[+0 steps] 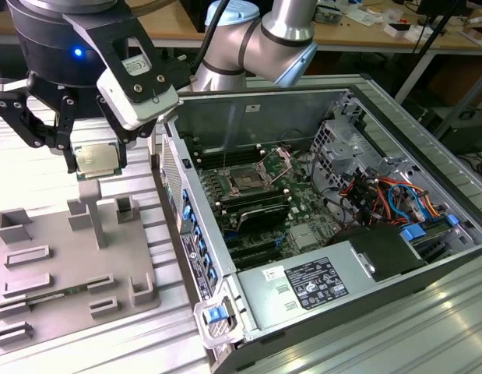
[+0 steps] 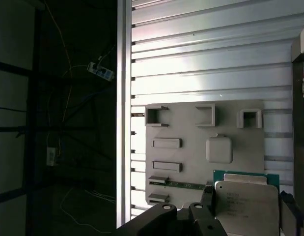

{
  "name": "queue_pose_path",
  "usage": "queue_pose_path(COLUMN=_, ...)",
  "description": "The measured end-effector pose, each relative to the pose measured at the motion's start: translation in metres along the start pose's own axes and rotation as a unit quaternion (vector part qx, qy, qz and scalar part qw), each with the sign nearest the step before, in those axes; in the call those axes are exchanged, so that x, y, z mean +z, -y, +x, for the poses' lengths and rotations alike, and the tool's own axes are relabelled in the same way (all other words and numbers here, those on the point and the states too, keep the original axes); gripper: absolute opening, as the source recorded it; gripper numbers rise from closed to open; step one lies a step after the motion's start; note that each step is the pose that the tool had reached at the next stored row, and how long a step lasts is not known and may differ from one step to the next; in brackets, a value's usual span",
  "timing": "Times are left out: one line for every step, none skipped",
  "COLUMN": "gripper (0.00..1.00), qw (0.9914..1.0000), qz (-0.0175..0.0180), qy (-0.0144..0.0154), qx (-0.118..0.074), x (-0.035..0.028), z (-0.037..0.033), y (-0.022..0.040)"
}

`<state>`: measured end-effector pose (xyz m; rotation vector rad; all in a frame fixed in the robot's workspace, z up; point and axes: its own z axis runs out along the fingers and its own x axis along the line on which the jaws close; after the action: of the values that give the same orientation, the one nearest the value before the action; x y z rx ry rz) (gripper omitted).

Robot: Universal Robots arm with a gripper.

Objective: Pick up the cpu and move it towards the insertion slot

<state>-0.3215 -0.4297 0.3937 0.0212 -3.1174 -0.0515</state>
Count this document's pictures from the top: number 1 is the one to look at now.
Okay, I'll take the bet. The silver chipset heatsink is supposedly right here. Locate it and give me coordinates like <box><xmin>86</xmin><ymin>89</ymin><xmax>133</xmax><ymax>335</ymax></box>
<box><xmin>289</xmin><ymin>224</ymin><xmax>320</xmax><ymax>251</ymax></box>

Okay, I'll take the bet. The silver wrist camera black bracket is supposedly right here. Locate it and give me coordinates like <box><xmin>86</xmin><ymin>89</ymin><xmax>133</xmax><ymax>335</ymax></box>
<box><xmin>63</xmin><ymin>11</ymin><xmax>181</xmax><ymax>132</ymax></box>

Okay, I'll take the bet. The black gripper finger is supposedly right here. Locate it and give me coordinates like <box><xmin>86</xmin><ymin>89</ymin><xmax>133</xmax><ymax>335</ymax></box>
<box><xmin>0</xmin><ymin>77</ymin><xmax>77</xmax><ymax>175</ymax></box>
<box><xmin>94</xmin><ymin>93</ymin><xmax>157</xmax><ymax>170</ymax></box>

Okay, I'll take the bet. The blue wire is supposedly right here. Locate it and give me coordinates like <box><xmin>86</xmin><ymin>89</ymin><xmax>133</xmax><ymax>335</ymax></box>
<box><xmin>387</xmin><ymin>182</ymin><xmax>427</xmax><ymax>226</ymax></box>

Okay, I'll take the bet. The plain grey case handle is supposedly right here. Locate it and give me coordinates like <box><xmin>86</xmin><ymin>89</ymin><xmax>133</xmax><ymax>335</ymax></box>
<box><xmin>146</xmin><ymin>113</ymin><xmax>179</xmax><ymax>157</ymax></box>

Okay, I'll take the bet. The wooden desk with clutter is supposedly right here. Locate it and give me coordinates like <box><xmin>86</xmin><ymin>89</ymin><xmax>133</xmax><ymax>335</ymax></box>
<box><xmin>302</xmin><ymin>0</ymin><xmax>482</xmax><ymax>54</ymax></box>

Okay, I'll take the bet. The black air duct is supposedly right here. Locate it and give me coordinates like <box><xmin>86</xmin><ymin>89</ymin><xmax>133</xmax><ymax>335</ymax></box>
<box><xmin>328</xmin><ymin>224</ymin><xmax>429</xmax><ymax>284</ymax></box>

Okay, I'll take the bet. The black RAM slot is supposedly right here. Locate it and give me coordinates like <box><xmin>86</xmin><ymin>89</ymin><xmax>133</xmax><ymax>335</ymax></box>
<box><xmin>195</xmin><ymin>150</ymin><xmax>266</xmax><ymax>168</ymax></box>
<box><xmin>193</xmin><ymin>140</ymin><xmax>263</xmax><ymax>157</ymax></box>

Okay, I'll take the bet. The grey case handle blue latch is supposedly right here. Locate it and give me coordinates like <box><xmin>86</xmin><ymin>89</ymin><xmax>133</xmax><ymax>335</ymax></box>
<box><xmin>193</xmin><ymin>295</ymin><xmax>246</xmax><ymax>350</ymax></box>

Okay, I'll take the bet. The large blue carrier tab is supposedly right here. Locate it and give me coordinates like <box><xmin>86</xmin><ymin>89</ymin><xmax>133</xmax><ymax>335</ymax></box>
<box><xmin>401</xmin><ymin>224</ymin><xmax>427</xmax><ymax>245</ymax></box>

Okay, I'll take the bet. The black installed RAM module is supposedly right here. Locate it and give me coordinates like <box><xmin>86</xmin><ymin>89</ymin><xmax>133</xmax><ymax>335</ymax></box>
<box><xmin>219</xmin><ymin>185</ymin><xmax>290</xmax><ymax>208</ymax></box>

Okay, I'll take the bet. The black slanted pole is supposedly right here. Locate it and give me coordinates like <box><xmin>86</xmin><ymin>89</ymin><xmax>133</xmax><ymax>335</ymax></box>
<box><xmin>410</xmin><ymin>6</ymin><xmax>451</xmax><ymax>55</ymax></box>

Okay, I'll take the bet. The green motherboard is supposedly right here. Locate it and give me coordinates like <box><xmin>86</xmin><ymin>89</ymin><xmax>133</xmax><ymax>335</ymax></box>
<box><xmin>192</xmin><ymin>136</ymin><xmax>343</xmax><ymax>270</ymax></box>

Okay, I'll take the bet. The black camera cable with plug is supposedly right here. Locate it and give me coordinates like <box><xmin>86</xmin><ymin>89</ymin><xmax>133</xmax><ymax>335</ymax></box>
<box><xmin>161</xmin><ymin>0</ymin><xmax>230</xmax><ymax>91</ymax></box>

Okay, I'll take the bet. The black wire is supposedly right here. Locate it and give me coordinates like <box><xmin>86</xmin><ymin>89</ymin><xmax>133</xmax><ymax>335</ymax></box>
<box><xmin>309</xmin><ymin>150</ymin><xmax>359</xmax><ymax>228</ymax></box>

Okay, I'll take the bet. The grey parts rack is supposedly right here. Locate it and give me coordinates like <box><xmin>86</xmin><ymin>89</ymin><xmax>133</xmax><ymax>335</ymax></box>
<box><xmin>0</xmin><ymin>179</ymin><xmax>162</xmax><ymax>348</ymax></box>

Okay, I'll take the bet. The metal socket cover frame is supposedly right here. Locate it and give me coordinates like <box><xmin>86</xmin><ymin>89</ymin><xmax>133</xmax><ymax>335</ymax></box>
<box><xmin>257</xmin><ymin>146</ymin><xmax>295</xmax><ymax>185</ymax></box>

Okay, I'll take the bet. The black expansion slot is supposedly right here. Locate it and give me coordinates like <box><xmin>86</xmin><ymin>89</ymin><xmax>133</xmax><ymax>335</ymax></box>
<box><xmin>226</xmin><ymin>238</ymin><xmax>280</xmax><ymax>261</ymax></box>
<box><xmin>230</xmin><ymin>249</ymin><xmax>283</xmax><ymax>270</ymax></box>

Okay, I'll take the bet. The orange wire bundle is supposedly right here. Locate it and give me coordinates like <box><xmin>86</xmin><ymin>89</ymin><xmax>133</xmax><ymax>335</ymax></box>
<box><xmin>371</xmin><ymin>177</ymin><xmax>446</xmax><ymax>220</ymax></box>

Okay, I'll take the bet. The white box on desk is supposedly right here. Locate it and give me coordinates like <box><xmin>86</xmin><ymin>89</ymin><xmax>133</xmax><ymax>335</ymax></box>
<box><xmin>383</xmin><ymin>22</ymin><xmax>423</xmax><ymax>42</ymax></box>

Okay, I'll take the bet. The perforated metal drive cage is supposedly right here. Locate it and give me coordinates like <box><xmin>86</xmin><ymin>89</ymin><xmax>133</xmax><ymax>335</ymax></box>
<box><xmin>308</xmin><ymin>118</ymin><xmax>386</xmax><ymax>196</ymax></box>

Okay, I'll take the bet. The grey power supply unit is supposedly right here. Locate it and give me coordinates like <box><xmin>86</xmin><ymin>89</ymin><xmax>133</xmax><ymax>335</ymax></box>
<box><xmin>236</xmin><ymin>239</ymin><xmax>377</xmax><ymax>332</ymax></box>

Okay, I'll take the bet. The open black PC case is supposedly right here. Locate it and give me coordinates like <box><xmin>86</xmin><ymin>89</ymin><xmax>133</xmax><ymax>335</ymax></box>
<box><xmin>146</xmin><ymin>73</ymin><xmax>482</xmax><ymax>374</ymax></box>

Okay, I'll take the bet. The CPU socket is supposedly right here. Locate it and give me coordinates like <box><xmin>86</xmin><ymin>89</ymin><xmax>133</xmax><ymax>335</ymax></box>
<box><xmin>224</xmin><ymin>165</ymin><xmax>266</xmax><ymax>196</ymax></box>

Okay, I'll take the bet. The green RAM stick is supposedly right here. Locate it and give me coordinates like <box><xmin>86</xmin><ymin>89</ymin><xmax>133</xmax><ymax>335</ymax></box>
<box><xmin>26</xmin><ymin>284</ymin><xmax>90</xmax><ymax>309</ymax></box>

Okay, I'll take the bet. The silver square CPU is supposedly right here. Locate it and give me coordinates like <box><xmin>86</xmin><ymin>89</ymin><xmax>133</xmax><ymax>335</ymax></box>
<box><xmin>74</xmin><ymin>143</ymin><xmax>120</xmax><ymax>181</ymax></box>

